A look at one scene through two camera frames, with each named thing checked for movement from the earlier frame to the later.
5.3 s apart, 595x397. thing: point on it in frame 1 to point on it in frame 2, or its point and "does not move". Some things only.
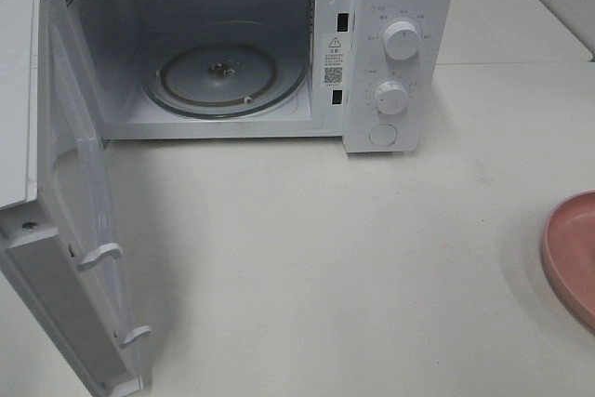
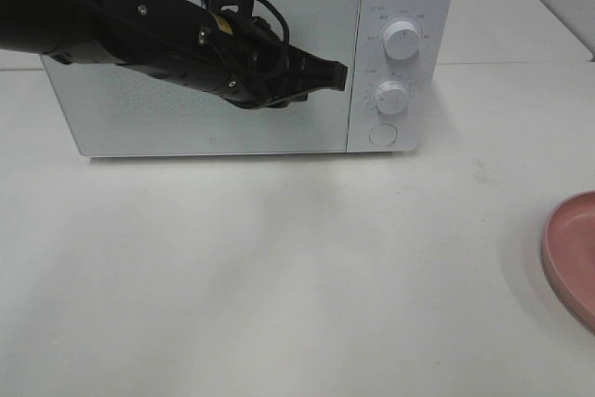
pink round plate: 568,250 does not move
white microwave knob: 402,40 does not move
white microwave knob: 391,98 does not move
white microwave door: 57,216 to 112,110
